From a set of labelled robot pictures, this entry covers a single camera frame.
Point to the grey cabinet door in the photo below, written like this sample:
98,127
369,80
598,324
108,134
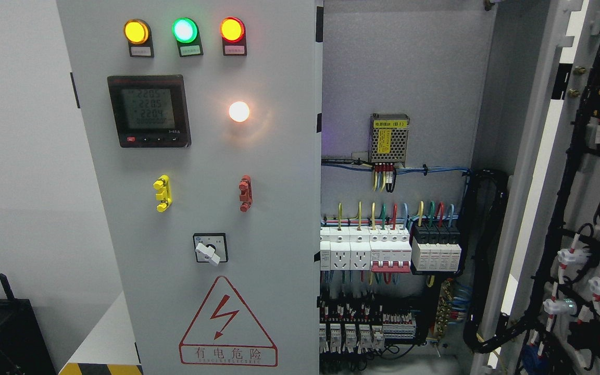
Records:
537,268
276,70

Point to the white socket modules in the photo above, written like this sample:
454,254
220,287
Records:
345,248

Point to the white glowing indicator light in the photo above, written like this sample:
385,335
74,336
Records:
239,111

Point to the metal mesh power supply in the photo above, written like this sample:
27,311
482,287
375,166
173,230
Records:
389,138

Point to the black white surge protector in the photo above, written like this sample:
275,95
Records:
435,249

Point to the relay terminal row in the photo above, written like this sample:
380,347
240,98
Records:
362,325

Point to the red electric hazard sticker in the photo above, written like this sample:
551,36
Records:
224,331

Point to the black digital power meter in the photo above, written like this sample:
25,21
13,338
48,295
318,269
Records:
150,111

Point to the red indicator light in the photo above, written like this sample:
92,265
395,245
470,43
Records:
232,29

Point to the green indicator light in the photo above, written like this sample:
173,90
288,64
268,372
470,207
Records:
185,30

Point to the yellow indicator light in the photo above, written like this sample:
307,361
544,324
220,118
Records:
136,31

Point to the black box at left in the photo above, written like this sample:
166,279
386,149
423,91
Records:
22,347

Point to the white rotary selector switch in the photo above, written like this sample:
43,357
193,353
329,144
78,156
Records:
211,248

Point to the red-handled white circuit breaker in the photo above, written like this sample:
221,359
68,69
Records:
390,249

